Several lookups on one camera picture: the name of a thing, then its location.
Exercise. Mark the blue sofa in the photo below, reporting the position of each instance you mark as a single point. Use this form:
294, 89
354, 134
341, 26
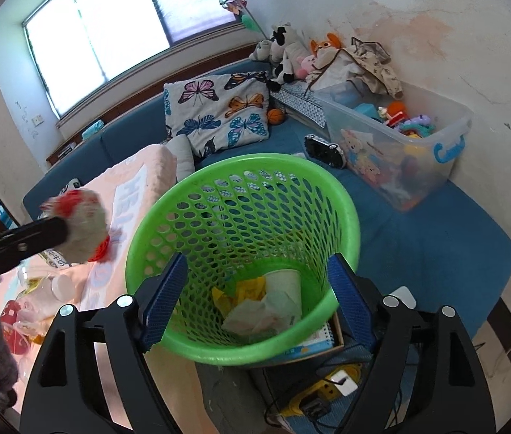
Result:
418, 235

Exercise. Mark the pile of plastic toys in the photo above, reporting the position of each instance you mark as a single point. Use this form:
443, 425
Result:
395, 115

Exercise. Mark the grey plush toy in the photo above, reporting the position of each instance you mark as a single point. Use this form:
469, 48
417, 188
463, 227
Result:
262, 49

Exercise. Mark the cow plush toy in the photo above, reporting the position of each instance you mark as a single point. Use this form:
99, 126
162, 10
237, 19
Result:
291, 61

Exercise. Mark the teal tissue box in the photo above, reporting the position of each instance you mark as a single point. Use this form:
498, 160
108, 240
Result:
92, 130

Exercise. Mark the small white box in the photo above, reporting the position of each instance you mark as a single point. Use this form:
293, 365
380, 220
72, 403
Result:
402, 297

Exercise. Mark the colourful pinwheel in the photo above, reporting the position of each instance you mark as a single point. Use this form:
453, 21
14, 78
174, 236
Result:
230, 0

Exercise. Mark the clear plastic storage box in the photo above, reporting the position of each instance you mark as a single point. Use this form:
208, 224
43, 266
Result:
418, 158

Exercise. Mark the window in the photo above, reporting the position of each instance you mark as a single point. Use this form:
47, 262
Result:
101, 31

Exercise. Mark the yellow crumpled wrapper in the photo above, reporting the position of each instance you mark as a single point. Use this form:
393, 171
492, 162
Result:
246, 289

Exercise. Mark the black toy car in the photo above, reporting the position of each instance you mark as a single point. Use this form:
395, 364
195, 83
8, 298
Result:
323, 149

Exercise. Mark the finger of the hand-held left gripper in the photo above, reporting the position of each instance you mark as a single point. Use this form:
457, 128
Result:
34, 237

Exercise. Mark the wall socket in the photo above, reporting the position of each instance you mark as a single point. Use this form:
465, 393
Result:
37, 120

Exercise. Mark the spiral notebook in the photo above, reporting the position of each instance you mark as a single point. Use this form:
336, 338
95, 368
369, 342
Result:
314, 341

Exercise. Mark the pink plush toy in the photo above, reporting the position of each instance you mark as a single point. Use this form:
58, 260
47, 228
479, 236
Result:
305, 65

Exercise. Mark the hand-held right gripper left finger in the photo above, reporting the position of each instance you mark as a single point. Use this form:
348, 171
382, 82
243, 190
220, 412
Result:
165, 303

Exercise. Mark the grey white cushion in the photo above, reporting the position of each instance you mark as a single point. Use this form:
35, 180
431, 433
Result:
181, 158

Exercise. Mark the white red wrapper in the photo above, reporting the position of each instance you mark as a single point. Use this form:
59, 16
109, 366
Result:
86, 226

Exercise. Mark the yellow power strip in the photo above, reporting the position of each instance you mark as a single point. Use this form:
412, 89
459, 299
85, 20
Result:
319, 386

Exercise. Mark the white paper cup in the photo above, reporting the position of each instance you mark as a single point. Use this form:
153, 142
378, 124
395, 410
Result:
282, 285

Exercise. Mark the black power adapter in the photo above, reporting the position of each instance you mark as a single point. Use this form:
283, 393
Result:
318, 406

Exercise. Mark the pink printed blanket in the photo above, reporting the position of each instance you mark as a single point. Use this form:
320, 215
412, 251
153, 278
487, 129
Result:
147, 176

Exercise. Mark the crumpled white tissue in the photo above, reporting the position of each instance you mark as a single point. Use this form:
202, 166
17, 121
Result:
251, 316

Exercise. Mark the red white plastic bag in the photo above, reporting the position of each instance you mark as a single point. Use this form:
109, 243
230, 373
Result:
11, 321

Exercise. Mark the green plastic basket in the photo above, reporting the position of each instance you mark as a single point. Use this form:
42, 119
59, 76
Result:
255, 159

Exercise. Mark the beige patterned cloth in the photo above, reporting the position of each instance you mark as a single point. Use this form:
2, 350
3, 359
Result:
373, 68

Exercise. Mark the small orange basketball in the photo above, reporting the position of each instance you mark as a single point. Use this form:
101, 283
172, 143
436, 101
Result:
276, 116

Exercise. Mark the small remote control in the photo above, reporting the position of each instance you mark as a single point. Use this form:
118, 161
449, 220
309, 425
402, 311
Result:
74, 185

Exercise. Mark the butterfly print pillow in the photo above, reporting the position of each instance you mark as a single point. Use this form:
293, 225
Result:
219, 108

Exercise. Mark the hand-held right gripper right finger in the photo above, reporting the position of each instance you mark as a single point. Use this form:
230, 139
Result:
350, 303

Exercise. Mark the orange fox plush toy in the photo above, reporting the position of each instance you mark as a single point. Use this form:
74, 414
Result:
323, 45

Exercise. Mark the white charger plug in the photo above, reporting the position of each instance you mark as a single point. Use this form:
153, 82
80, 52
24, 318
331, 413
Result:
343, 382

